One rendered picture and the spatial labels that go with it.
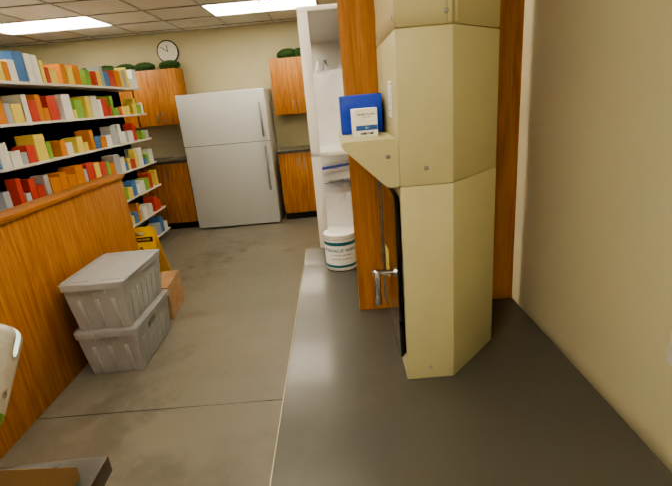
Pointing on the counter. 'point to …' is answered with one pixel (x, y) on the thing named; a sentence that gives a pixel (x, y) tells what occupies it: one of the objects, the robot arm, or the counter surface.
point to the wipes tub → (340, 248)
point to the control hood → (375, 155)
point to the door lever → (380, 283)
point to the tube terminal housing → (444, 186)
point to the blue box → (358, 107)
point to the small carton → (364, 122)
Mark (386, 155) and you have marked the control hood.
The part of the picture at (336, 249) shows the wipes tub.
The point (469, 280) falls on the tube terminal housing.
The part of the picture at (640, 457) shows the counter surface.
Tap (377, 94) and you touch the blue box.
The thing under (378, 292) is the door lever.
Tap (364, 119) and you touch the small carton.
